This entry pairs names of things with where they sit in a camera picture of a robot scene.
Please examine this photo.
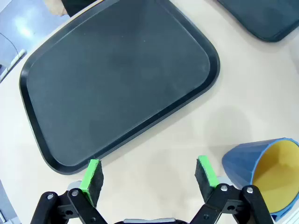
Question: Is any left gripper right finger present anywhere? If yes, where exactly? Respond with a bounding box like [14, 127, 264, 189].
[190, 155, 275, 224]

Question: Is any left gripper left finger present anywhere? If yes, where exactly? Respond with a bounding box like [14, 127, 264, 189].
[29, 159, 110, 224]

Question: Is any blue cup yellow inside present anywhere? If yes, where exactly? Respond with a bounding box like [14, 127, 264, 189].
[221, 137, 299, 221]

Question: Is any person's right hand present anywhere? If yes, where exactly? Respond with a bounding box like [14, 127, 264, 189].
[44, 0, 71, 17]

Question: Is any black plastic tray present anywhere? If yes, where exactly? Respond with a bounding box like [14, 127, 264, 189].
[216, 0, 299, 43]
[19, 0, 221, 175]

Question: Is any person in black t-shirt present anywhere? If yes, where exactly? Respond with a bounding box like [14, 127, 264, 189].
[61, 0, 105, 18]

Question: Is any thin black floor cable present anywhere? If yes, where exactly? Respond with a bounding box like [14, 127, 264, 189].
[0, 32, 21, 62]

